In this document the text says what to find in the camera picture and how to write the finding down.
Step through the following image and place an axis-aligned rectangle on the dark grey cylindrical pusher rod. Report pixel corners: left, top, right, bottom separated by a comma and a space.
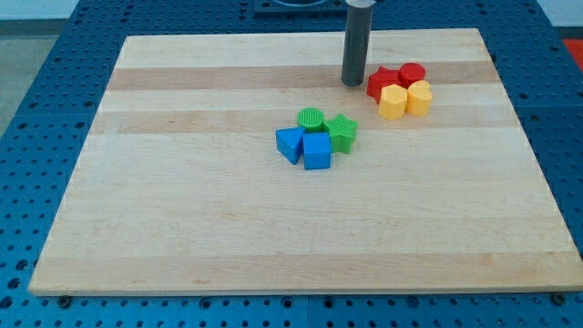
341, 0, 376, 87

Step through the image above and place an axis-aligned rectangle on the red star block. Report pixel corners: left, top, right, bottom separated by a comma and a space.
367, 67, 401, 103

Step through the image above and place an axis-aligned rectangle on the green star block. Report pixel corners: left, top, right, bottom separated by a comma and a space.
323, 114, 358, 154

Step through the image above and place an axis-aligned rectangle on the red cylinder block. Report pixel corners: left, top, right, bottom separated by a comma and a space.
397, 63, 426, 88

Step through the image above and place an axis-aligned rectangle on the yellow hexagon block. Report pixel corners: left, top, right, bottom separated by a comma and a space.
378, 84, 408, 120

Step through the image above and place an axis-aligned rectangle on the yellow heart block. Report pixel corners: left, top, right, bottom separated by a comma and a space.
405, 80, 433, 117

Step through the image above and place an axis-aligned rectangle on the green cylinder block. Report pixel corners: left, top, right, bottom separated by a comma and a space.
297, 108, 324, 133

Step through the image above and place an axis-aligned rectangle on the blue cube block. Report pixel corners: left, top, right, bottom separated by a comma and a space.
302, 132, 332, 170

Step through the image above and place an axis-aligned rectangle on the blue triangular prism block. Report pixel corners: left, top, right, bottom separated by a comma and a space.
275, 127, 305, 165

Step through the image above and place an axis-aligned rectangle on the light wooden board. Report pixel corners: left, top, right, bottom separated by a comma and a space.
28, 28, 582, 296

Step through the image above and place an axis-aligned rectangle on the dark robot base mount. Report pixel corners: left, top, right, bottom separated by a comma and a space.
252, 0, 347, 16

